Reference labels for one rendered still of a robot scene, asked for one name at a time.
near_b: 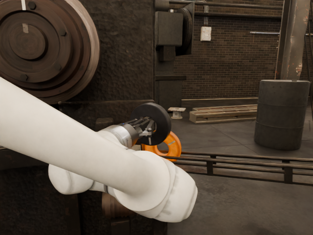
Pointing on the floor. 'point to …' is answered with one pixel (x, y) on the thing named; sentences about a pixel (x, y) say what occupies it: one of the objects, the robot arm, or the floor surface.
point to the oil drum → (281, 113)
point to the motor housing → (117, 215)
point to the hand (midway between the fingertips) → (149, 120)
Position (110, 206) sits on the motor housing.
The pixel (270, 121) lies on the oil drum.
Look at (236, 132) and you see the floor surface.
